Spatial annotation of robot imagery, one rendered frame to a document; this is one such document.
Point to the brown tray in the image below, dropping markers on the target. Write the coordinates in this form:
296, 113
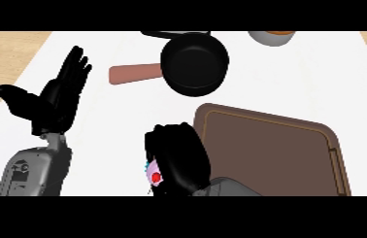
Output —
271, 152

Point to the pink cupcake with red cherry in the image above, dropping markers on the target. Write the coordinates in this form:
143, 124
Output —
155, 175

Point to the black flat object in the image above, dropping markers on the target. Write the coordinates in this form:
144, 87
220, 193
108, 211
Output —
174, 33

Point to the grey bowl with orange contents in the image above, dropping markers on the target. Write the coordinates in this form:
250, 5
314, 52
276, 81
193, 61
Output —
271, 37

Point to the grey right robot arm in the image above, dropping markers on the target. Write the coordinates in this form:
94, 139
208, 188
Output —
227, 187

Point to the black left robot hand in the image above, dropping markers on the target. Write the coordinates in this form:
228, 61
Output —
59, 96

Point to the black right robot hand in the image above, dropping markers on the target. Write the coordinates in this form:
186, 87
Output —
178, 157

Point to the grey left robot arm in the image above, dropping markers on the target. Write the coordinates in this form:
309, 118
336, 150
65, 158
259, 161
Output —
35, 169

